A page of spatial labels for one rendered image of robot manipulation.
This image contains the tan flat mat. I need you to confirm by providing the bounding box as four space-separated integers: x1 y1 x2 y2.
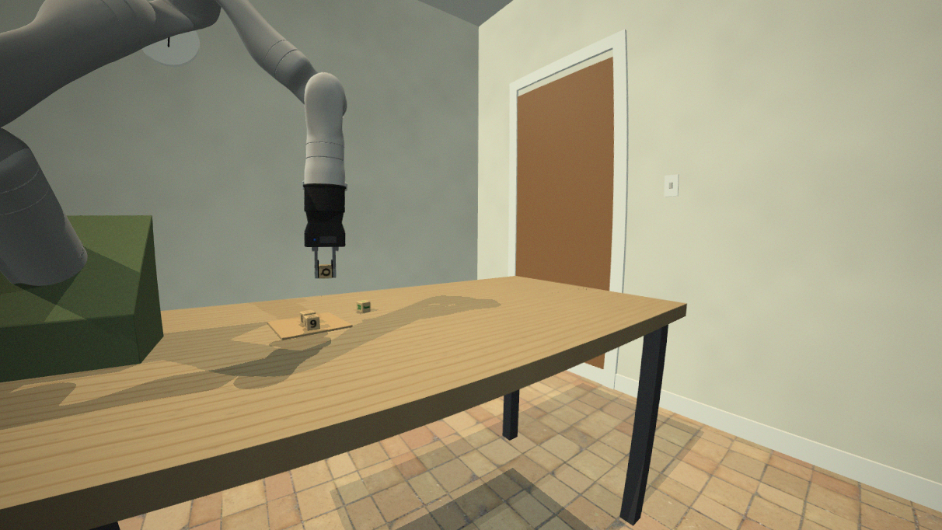
267 312 353 340

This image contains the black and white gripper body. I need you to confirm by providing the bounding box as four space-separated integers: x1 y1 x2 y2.
302 156 347 247

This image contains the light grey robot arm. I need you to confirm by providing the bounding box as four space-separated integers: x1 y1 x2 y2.
0 0 347 286

